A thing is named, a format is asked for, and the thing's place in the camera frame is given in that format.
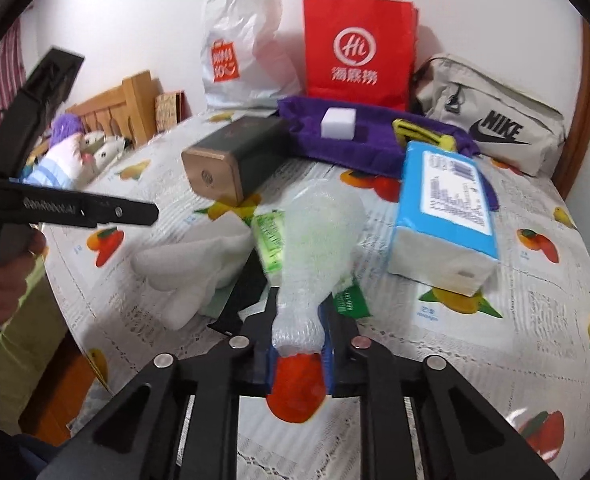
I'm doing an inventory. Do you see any pale green flat packet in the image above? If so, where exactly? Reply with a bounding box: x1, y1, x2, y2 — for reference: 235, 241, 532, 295
204, 285, 237, 319

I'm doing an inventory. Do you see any purple fleece cloth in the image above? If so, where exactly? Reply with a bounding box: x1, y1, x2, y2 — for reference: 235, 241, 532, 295
276, 95, 500, 212

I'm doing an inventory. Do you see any patterned small box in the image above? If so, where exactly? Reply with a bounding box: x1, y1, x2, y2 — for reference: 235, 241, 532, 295
155, 90, 186, 133

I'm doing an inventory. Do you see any white plush toy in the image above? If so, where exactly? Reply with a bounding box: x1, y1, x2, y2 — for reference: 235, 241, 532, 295
78, 130, 126, 181

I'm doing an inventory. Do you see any dark green book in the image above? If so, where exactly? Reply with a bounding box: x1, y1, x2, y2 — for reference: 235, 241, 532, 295
181, 115, 291, 207

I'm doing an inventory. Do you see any plush doll purple hair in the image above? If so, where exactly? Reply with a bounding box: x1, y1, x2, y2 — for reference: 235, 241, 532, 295
22, 112, 86, 186

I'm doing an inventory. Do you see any blue tissue pack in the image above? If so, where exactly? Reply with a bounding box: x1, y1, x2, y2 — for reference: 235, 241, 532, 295
387, 141, 500, 297

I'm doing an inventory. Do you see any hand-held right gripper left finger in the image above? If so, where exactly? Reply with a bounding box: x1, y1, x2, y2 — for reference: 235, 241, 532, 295
35, 287, 281, 480

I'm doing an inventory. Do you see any wooden headboard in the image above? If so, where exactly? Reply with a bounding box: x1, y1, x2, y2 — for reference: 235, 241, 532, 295
65, 71, 161, 148

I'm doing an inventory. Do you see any green wipes packet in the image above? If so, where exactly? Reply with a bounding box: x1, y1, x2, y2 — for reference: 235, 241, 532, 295
331, 280, 373, 318

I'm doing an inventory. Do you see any yellow black clip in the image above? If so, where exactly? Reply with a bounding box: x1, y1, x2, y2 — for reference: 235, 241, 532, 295
392, 118, 458, 152

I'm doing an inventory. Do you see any person's left hand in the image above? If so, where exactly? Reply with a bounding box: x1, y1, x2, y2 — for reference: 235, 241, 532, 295
0, 232, 48, 331

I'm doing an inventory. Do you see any black object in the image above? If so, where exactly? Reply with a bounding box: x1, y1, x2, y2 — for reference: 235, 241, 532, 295
207, 250, 276, 338

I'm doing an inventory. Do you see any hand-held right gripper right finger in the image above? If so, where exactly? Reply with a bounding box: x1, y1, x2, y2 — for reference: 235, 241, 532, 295
317, 305, 560, 480

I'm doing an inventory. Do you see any green tissue packet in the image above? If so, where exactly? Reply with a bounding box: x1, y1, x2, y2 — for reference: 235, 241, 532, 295
251, 210, 288, 275

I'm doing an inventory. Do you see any beige sling bag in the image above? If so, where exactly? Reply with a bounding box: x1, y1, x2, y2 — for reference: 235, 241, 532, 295
411, 53, 566, 177

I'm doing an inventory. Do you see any white plastic shopping bag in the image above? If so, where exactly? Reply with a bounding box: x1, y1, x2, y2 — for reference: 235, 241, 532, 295
201, 0, 303, 109

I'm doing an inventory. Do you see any fruit print tablecloth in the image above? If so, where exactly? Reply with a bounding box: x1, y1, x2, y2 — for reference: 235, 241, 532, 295
42, 110, 590, 480

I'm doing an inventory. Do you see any green cloth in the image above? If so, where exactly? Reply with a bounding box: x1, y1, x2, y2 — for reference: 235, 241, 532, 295
0, 260, 73, 391

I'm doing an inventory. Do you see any red paper bag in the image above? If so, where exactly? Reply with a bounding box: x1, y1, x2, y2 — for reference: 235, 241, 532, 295
302, 0, 420, 112

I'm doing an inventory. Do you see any white sponge block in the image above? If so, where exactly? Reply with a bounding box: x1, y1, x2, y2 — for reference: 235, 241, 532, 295
321, 108, 357, 140

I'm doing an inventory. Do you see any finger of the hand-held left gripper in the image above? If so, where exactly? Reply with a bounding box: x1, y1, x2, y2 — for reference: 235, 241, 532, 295
0, 176, 159, 229

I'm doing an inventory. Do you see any person's dark clothing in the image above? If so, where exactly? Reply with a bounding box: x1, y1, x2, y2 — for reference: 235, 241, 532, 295
0, 430, 63, 480

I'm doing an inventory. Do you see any red striped curtain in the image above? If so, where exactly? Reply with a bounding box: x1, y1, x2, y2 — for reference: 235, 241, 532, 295
0, 17, 26, 171

